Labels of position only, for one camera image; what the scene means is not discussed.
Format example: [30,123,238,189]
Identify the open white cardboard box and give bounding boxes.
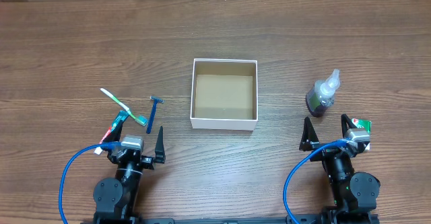
[190,59,259,131]

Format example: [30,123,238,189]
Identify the green small carton box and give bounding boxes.
[351,118,372,151]

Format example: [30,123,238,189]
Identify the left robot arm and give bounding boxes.
[92,120,166,223]

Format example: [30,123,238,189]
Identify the white green toothbrush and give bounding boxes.
[100,88,148,126]

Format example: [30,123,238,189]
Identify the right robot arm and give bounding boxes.
[299,114,380,224]

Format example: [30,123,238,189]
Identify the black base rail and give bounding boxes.
[81,214,380,224]

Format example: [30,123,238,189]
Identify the right blue cable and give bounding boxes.
[282,139,351,224]

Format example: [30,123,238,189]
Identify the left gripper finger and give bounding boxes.
[108,120,124,142]
[154,126,166,163]

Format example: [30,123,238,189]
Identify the clear bottle with dark liquid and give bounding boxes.
[305,69,341,117]

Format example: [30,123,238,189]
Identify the blue disposable razor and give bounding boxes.
[146,96,164,134]

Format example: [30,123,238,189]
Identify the red green toothpaste tube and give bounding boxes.
[94,110,129,155]

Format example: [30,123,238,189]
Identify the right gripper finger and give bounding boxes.
[299,117,319,150]
[341,114,354,138]

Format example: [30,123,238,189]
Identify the left blue cable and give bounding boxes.
[58,141,122,224]

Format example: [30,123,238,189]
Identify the blue cable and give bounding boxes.
[58,141,122,224]
[282,139,351,224]

